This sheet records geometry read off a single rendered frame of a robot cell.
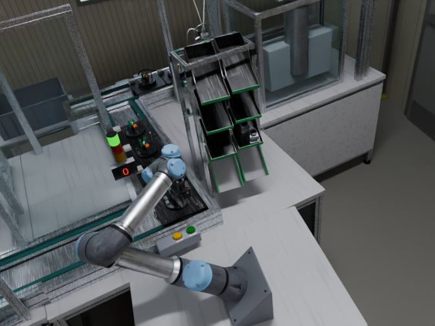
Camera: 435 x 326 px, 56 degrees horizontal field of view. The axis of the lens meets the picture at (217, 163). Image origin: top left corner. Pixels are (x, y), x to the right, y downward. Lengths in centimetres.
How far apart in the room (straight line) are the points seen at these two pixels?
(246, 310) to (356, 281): 138
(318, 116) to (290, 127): 23
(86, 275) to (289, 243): 96
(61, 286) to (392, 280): 206
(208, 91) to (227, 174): 49
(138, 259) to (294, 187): 102
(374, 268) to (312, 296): 124
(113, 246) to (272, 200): 104
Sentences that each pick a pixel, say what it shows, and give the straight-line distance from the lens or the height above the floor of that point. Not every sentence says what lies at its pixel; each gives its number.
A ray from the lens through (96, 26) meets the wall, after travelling 542.
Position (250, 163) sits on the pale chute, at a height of 105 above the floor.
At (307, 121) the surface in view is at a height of 73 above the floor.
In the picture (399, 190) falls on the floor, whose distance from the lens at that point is 360.
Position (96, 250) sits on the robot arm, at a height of 139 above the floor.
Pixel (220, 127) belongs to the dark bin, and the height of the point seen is 136.
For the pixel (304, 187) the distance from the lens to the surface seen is 228.
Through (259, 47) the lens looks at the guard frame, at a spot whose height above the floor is 135.
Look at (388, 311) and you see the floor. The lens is 289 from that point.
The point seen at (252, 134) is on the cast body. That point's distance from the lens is 199.
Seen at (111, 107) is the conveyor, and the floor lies 94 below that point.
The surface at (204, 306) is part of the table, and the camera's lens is 186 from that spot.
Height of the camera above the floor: 244
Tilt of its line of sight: 40 degrees down
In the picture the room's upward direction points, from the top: 9 degrees counter-clockwise
